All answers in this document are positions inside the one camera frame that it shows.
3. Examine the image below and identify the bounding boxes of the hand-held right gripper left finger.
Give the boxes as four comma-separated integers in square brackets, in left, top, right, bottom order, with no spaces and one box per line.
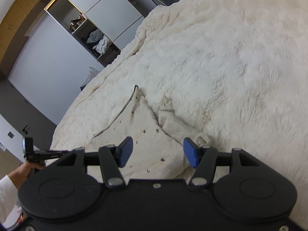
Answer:
[56,137,133,187]

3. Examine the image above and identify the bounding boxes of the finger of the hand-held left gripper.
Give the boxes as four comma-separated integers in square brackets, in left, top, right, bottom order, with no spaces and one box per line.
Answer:
[44,149,71,160]

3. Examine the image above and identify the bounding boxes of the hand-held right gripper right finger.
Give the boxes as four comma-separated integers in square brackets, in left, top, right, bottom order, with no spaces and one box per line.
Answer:
[183,138,261,187]

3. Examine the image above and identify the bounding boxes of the cream cloth with small prints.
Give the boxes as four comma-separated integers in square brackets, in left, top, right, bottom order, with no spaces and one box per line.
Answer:
[91,85,194,181]

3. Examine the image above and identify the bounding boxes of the beige printed garment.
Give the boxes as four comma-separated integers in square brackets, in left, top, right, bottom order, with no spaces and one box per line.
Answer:
[157,95,213,150]

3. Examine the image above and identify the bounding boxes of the person's left forearm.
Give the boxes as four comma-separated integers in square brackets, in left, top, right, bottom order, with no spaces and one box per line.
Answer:
[0,174,20,229]

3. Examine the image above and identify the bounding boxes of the white clothes pile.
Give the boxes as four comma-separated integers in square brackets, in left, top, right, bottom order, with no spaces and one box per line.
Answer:
[93,37,111,55]

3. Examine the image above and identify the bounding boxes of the grey clothes pile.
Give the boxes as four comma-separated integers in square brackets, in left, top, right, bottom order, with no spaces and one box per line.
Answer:
[85,29,104,44]

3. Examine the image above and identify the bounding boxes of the person's left hand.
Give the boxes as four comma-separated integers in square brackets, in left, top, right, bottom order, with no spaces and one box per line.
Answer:
[10,161,46,187]

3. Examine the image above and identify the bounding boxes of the white crumpled bag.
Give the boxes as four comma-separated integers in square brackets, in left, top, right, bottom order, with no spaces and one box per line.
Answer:
[80,66,100,91]

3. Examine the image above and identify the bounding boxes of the white fluffy blanket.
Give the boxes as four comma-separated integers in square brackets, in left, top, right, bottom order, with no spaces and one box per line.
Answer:
[49,0,308,229]

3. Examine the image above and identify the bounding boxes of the group of golden bottles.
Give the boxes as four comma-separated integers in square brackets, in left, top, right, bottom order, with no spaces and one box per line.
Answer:
[69,13,86,29]

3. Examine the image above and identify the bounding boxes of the grey wardrobe with open shelves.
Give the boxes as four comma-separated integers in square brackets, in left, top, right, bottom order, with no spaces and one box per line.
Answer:
[44,0,159,67]

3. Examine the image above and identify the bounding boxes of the wooden overhead cabinets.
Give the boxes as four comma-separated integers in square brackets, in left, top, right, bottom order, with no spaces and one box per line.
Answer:
[0,0,73,63]

